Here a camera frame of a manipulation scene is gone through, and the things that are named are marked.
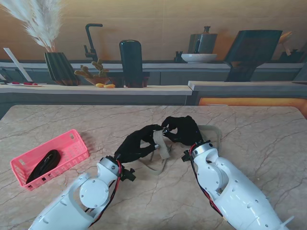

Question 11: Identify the red black right arm cable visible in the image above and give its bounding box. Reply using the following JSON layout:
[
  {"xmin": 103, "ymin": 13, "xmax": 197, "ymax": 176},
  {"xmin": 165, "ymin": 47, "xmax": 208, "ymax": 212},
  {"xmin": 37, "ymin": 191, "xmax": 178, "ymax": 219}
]
[{"xmin": 190, "ymin": 146, "xmax": 227, "ymax": 219}]

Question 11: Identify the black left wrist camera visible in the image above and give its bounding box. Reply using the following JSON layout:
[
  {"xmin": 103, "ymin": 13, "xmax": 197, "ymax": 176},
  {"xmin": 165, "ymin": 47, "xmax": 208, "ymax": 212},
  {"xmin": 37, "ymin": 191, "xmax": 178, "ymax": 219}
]
[{"xmin": 121, "ymin": 167, "xmax": 137, "ymax": 182}]

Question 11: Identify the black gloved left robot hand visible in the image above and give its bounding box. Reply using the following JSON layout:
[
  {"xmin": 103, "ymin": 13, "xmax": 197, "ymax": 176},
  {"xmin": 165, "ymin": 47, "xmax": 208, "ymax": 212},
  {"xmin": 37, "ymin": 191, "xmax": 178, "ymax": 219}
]
[{"xmin": 114, "ymin": 124, "xmax": 160, "ymax": 165}]

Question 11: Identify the tan braided belt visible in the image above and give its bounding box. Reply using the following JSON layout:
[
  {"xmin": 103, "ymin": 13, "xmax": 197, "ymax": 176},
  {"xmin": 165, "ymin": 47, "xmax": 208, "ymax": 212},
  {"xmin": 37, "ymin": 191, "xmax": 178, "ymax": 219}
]
[{"xmin": 141, "ymin": 129, "xmax": 173, "ymax": 175}]

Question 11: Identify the red black left arm cable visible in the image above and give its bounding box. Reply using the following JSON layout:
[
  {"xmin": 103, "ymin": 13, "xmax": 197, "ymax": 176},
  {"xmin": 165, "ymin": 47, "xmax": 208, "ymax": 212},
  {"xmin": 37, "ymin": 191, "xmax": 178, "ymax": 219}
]
[{"xmin": 83, "ymin": 159, "xmax": 123, "ymax": 226}]

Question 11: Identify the pink plastic storage basket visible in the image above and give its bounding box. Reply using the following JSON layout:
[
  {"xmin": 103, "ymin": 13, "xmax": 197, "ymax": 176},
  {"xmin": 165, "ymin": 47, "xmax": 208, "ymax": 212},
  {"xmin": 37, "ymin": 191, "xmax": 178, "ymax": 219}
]
[{"xmin": 10, "ymin": 128, "xmax": 90, "ymax": 192}]

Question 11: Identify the printed kitchen scene backdrop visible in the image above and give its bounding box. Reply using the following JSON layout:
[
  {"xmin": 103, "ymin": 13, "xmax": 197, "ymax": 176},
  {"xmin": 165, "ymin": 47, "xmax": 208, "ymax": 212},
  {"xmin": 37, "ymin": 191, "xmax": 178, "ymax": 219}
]
[{"xmin": 0, "ymin": 0, "xmax": 307, "ymax": 106}]

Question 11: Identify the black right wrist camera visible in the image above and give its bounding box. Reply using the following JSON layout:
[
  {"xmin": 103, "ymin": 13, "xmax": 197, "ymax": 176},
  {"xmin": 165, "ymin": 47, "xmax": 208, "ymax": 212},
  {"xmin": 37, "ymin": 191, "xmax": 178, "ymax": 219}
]
[{"xmin": 181, "ymin": 149, "xmax": 192, "ymax": 163}]

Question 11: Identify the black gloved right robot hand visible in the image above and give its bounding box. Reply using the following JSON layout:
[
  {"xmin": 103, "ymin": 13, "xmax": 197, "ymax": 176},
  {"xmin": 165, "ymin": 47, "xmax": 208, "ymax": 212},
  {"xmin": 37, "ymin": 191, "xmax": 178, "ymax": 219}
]
[{"xmin": 161, "ymin": 115, "xmax": 204, "ymax": 147}]

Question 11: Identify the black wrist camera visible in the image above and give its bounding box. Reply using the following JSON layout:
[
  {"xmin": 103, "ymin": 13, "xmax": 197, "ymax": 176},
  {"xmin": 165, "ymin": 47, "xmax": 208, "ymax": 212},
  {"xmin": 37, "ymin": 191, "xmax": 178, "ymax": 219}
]
[
  {"xmin": 181, "ymin": 149, "xmax": 192, "ymax": 163},
  {"xmin": 121, "ymin": 167, "xmax": 137, "ymax": 182}
]

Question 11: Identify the red black arm cable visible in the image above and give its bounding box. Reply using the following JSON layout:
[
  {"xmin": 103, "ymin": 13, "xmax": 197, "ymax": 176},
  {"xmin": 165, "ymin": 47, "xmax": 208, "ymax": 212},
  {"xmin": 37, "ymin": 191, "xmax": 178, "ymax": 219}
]
[
  {"xmin": 83, "ymin": 159, "xmax": 123, "ymax": 226},
  {"xmin": 190, "ymin": 146, "xmax": 227, "ymax": 219}
]

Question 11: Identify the dark brown braided belt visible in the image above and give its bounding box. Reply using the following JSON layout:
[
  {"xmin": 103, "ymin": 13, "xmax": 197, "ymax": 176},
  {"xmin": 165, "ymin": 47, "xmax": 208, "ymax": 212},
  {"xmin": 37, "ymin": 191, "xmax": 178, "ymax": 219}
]
[{"xmin": 25, "ymin": 149, "xmax": 62, "ymax": 184}]

